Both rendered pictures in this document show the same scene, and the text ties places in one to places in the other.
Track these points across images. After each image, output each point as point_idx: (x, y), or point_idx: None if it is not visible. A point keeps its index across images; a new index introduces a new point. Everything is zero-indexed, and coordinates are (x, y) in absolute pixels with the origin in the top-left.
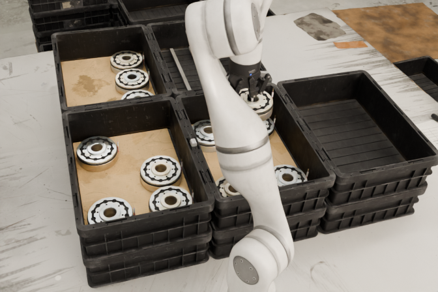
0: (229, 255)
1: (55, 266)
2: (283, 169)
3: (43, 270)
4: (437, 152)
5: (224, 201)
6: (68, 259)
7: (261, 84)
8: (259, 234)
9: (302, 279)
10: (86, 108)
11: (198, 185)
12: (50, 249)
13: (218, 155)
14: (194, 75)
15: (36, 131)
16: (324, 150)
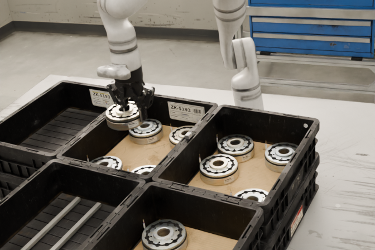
0: (254, 58)
1: (336, 213)
2: (139, 131)
3: (346, 215)
4: (59, 82)
5: (214, 102)
6: (322, 213)
7: (118, 92)
8: (238, 42)
9: None
10: (239, 200)
11: (211, 130)
12: (333, 226)
13: (244, 6)
14: None
15: None
16: (114, 104)
